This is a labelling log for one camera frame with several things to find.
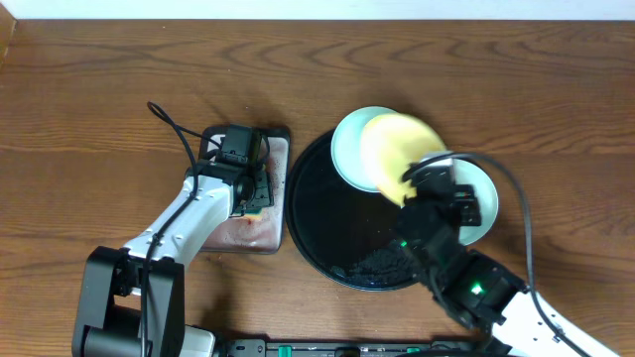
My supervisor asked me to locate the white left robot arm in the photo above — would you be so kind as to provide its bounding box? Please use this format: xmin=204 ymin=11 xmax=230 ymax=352
xmin=71 ymin=164 xmax=274 ymax=356

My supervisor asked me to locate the yellow plate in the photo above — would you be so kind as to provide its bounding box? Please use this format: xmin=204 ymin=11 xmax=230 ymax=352
xmin=360 ymin=113 xmax=446 ymax=206

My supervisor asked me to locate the black rectangular soapy water tray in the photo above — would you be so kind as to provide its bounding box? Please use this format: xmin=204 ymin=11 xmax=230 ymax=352
xmin=201 ymin=126 xmax=291 ymax=254

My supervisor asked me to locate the pale green plate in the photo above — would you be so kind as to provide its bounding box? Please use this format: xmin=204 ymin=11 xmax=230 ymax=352
xmin=420 ymin=152 xmax=499 ymax=246

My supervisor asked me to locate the green scrubbing sponge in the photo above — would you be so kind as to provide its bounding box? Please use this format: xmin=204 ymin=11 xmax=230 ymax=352
xmin=242 ymin=208 xmax=264 ymax=221

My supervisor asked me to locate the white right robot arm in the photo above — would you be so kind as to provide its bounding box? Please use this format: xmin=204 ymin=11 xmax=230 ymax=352
xmin=394 ymin=154 xmax=613 ymax=356

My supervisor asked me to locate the light green plate with ketchup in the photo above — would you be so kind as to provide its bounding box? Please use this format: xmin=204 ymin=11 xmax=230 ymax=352
xmin=330 ymin=106 xmax=395 ymax=193

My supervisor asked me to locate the black round serving tray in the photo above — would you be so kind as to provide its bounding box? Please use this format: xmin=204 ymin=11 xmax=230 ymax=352
xmin=285 ymin=127 xmax=453 ymax=293

